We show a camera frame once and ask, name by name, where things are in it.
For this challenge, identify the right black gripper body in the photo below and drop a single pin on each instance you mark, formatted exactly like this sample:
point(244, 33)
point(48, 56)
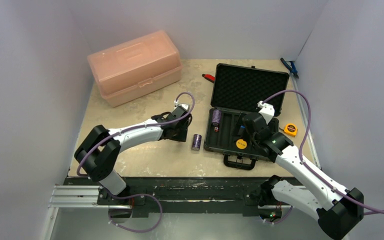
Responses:
point(242, 125)

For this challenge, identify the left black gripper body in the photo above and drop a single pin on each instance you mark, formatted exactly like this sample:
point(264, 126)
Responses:
point(180, 134)

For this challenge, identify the yellow big blind button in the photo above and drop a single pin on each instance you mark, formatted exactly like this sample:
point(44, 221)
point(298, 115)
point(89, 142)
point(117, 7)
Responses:
point(241, 144)

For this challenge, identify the purple poker chip stack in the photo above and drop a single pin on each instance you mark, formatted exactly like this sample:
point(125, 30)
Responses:
point(216, 117)

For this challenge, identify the black foam-lined carry case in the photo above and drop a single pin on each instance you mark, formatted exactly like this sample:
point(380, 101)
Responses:
point(238, 89)

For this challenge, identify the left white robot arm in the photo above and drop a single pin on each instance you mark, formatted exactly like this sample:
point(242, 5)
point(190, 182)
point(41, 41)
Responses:
point(98, 152)

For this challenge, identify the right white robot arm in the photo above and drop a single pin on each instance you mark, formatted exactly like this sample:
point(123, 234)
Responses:
point(336, 209)

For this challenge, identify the yellow tape measure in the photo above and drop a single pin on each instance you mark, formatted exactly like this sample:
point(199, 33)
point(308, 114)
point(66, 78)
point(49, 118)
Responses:
point(290, 129)

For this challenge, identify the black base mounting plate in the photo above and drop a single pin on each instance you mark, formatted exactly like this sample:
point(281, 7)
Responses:
point(188, 195)

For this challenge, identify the pink plastic storage box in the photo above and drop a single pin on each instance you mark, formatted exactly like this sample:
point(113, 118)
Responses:
point(136, 68)

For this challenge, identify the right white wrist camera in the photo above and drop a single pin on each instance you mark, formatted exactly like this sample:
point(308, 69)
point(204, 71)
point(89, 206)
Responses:
point(266, 110)

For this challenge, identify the red-handled tool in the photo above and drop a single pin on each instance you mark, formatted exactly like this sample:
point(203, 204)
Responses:
point(208, 77)

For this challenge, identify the blue-handled pliers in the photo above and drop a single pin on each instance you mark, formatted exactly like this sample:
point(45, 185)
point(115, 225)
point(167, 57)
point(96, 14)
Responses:
point(291, 67)

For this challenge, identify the aluminium extrusion rail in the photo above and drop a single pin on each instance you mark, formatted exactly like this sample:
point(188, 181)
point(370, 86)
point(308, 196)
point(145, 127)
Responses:
point(82, 197)

